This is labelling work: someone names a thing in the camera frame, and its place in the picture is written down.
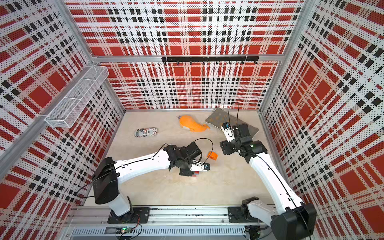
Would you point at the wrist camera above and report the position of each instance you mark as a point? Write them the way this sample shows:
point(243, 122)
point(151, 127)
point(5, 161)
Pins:
point(200, 168)
point(228, 131)

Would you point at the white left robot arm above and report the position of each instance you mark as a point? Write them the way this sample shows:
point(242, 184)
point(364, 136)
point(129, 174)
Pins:
point(110, 174)

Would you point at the black hook rail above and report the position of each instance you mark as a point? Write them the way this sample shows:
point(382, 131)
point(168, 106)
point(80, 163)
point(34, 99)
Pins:
point(210, 59)

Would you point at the orange round lego piece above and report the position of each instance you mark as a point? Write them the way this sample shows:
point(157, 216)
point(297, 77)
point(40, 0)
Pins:
point(212, 156)

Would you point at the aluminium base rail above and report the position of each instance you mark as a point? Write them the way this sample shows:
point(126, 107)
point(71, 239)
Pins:
point(209, 222)

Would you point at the white wire mesh basket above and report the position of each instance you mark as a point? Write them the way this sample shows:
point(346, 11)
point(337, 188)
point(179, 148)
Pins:
point(67, 111)

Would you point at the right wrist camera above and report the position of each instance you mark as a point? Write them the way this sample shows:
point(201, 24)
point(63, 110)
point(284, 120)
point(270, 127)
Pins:
point(228, 131)

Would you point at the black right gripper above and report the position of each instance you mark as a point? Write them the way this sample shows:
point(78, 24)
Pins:
point(225, 147)

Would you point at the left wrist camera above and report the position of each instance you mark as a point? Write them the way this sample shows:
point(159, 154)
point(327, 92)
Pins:
point(200, 168)

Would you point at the orange plush toy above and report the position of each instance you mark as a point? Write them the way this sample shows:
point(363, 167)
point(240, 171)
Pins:
point(187, 122)

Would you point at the grey patterned cushion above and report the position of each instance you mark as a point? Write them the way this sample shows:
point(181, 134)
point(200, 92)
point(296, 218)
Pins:
point(218, 117)

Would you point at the green circuit board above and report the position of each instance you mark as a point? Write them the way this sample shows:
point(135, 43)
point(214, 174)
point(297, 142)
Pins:
point(123, 230)

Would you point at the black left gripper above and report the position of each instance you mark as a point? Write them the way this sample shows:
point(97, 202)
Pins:
point(183, 172)

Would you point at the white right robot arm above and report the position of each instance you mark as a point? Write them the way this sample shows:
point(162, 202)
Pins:
point(290, 218)

